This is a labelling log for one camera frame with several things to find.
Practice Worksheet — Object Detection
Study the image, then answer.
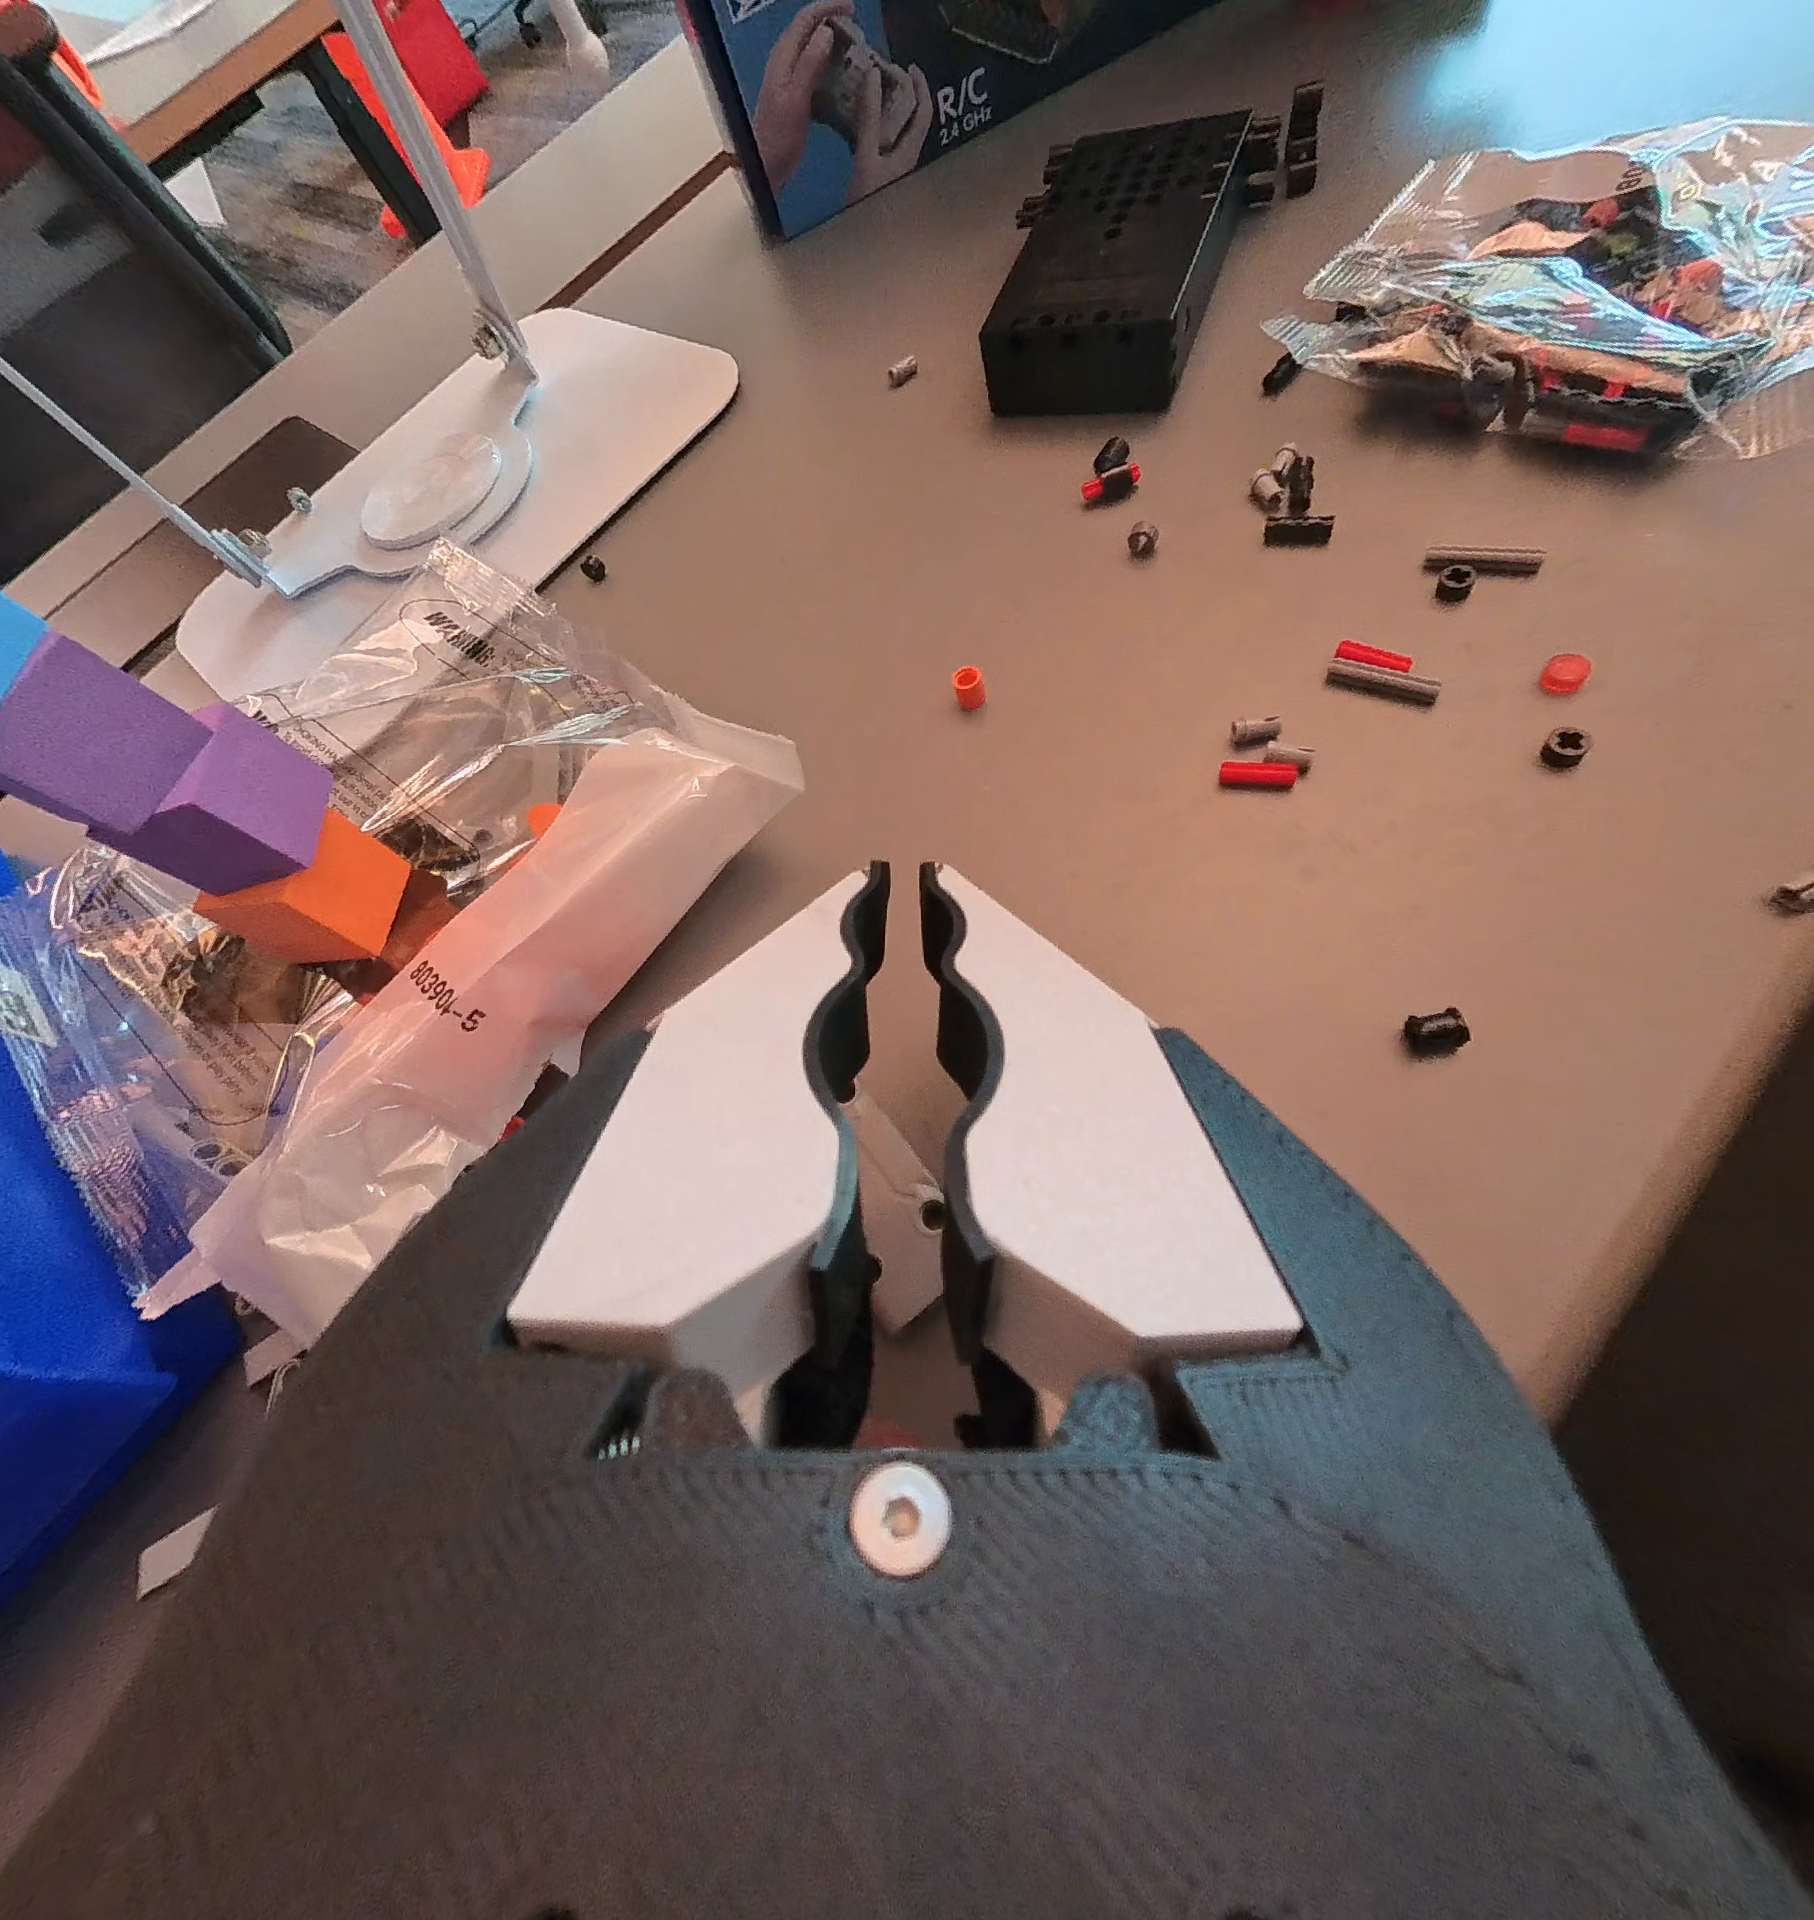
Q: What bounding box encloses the blue toy robot box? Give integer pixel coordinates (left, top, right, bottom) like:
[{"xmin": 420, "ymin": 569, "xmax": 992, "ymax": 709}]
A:
[{"xmin": 674, "ymin": 0, "xmax": 1226, "ymax": 245}]

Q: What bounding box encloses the purple foam cube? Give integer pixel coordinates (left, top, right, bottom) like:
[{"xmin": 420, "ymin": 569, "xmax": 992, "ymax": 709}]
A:
[
  {"xmin": 134, "ymin": 702, "xmax": 336, "ymax": 897},
  {"xmin": 0, "ymin": 632, "xmax": 214, "ymax": 842}
]

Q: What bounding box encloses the clear bag of building parts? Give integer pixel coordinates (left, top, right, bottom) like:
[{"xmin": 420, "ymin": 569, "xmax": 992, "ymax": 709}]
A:
[{"xmin": 1261, "ymin": 116, "xmax": 1814, "ymax": 471}]

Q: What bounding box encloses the grey building beam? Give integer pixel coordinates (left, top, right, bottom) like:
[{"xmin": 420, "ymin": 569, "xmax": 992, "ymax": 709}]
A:
[
  {"xmin": 134, "ymin": 1504, "xmax": 223, "ymax": 1606},
  {"xmin": 850, "ymin": 1094, "xmax": 949, "ymax": 1335}
]

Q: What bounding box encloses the black perforated building plate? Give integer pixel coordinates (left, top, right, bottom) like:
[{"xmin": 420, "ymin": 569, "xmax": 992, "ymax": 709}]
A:
[{"xmin": 976, "ymin": 109, "xmax": 1287, "ymax": 420}]

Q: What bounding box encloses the orange foam cube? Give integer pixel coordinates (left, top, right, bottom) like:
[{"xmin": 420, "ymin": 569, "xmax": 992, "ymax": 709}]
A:
[{"xmin": 190, "ymin": 812, "xmax": 417, "ymax": 965}]

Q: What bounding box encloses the white book stand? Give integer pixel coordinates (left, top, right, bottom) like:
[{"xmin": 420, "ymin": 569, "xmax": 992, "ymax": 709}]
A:
[{"xmin": 0, "ymin": 0, "xmax": 741, "ymax": 696}]

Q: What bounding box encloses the orange plastic object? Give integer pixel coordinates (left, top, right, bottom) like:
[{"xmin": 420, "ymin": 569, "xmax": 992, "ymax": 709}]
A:
[{"xmin": 320, "ymin": 0, "xmax": 495, "ymax": 245}]

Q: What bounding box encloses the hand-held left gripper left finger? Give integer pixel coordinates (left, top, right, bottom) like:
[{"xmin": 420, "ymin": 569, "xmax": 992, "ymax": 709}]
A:
[{"xmin": 505, "ymin": 863, "xmax": 894, "ymax": 1451}]

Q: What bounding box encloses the black connector cluster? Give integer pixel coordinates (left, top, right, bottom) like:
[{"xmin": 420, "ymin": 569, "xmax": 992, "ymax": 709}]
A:
[{"xmin": 1243, "ymin": 83, "xmax": 1326, "ymax": 208}]

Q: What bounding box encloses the clear printed plastic bag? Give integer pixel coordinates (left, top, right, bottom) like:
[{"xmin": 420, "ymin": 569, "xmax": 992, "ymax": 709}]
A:
[{"xmin": 38, "ymin": 537, "xmax": 808, "ymax": 1339}]

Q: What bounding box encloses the black office chair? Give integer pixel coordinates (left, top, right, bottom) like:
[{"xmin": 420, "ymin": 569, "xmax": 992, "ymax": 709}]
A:
[{"xmin": 0, "ymin": 16, "xmax": 297, "ymax": 590}]

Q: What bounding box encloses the blue plastic bin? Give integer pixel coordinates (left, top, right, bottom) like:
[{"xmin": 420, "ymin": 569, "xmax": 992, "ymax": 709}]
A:
[{"xmin": 0, "ymin": 818, "xmax": 243, "ymax": 1660}]

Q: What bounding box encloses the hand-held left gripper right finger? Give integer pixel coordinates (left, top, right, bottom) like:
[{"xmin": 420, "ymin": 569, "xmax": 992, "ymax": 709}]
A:
[{"xmin": 918, "ymin": 863, "xmax": 1305, "ymax": 1451}]

